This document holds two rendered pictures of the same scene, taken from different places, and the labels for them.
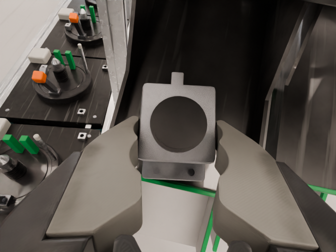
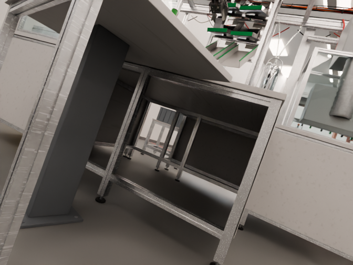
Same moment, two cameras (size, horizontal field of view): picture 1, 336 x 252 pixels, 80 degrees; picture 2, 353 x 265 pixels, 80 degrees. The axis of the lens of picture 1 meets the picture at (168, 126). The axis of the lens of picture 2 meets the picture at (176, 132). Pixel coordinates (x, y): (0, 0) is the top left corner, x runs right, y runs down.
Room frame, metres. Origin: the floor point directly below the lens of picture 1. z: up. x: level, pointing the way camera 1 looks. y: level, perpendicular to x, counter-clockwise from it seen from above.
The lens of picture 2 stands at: (-1.07, -0.60, 0.53)
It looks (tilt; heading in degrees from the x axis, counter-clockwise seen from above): 0 degrees down; 28
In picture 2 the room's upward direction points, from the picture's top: 20 degrees clockwise
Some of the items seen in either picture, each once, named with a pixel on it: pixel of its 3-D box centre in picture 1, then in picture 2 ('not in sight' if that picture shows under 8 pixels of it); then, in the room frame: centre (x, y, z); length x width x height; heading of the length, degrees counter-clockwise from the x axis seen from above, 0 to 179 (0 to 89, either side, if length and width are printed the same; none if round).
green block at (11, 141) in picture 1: (14, 144); not in sight; (0.15, 0.28, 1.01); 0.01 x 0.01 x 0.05; 7
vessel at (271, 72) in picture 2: not in sight; (269, 77); (0.98, -0.24, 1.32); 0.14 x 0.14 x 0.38
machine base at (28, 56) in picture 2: not in sight; (83, 108); (0.44, 1.37, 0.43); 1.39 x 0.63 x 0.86; 7
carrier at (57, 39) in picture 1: (85, 21); not in sight; (0.61, 0.32, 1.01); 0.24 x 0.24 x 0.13; 7
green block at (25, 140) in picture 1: (29, 145); not in sight; (0.16, 0.25, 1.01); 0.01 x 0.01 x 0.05; 7
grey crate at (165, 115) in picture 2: not in sight; (178, 120); (2.07, 1.12, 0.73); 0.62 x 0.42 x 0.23; 97
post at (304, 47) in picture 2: not in sight; (295, 70); (1.29, -0.41, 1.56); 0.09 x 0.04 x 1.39; 97
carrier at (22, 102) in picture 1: (59, 71); not in sight; (0.37, 0.29, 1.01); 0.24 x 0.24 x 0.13; 7
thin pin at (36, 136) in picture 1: (46, 148); not in sight; (0.15, 0.21, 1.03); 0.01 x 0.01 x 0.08
